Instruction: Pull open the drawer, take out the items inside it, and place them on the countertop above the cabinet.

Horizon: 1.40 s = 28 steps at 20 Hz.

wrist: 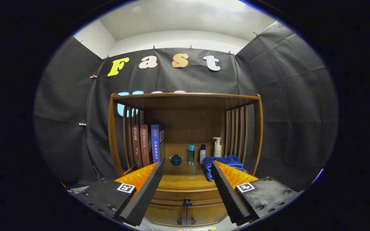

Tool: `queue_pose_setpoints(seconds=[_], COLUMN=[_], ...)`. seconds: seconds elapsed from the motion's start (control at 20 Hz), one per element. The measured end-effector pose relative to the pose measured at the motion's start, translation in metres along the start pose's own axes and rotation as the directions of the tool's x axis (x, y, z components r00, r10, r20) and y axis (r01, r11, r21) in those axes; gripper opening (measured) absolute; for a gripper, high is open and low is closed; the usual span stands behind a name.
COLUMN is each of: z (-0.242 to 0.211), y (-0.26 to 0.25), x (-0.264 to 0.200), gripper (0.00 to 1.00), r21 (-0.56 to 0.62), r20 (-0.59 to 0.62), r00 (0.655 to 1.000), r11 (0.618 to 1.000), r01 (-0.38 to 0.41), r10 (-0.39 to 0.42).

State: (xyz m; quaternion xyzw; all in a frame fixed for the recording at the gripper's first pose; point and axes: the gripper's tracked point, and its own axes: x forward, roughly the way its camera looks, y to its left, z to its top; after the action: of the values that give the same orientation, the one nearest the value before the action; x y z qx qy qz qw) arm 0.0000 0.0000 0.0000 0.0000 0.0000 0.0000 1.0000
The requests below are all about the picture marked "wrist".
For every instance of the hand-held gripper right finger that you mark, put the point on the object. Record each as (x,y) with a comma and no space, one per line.
(228,195)

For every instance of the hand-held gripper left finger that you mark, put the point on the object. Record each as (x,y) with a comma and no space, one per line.
(146,199)

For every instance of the wooden drawer with black knob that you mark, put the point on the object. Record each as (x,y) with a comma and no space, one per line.
(178,194)

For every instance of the wooden cabinet door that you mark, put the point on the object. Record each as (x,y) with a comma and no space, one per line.
(207,214)
(167,215)

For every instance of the wooden countertop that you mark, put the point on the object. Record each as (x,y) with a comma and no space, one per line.
(185,179)

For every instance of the wooden cabinet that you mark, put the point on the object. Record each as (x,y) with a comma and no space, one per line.
(188,125)

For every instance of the folded blue towel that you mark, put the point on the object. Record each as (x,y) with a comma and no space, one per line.
(226,160)

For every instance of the white pump bottle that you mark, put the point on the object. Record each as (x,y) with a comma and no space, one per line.
(217,150)

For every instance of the white bottle with blue cap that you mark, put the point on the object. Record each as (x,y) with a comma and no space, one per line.
(202,155)

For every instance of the blue lidded teacup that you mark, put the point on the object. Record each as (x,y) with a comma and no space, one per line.
(176,160)

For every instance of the clear teal bottle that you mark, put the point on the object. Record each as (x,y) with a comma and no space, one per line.
(191,155)

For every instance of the reddish brown book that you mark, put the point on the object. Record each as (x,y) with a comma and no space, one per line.
(144,144)

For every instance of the thick blue book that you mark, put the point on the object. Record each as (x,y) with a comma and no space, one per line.
(155,144)

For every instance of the dark brown book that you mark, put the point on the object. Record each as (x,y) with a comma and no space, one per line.
(136,144)

